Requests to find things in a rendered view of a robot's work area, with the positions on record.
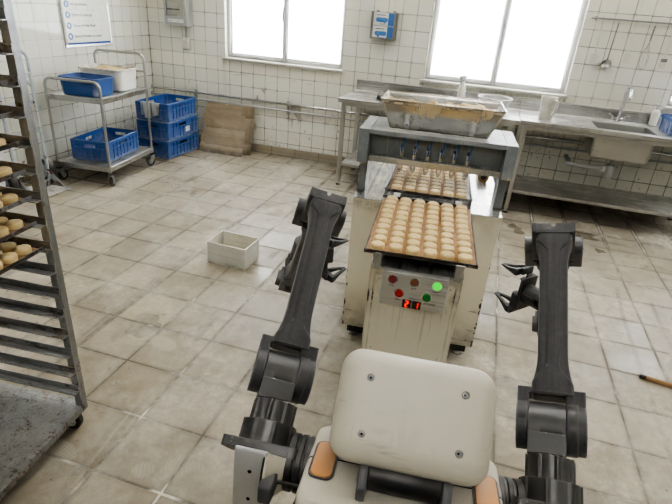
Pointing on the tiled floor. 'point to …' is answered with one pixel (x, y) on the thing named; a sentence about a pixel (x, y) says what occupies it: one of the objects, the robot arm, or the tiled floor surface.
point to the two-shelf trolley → (102, 124)
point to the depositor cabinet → (483, 215)
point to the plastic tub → (233, 250)
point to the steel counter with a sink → (611, 135)
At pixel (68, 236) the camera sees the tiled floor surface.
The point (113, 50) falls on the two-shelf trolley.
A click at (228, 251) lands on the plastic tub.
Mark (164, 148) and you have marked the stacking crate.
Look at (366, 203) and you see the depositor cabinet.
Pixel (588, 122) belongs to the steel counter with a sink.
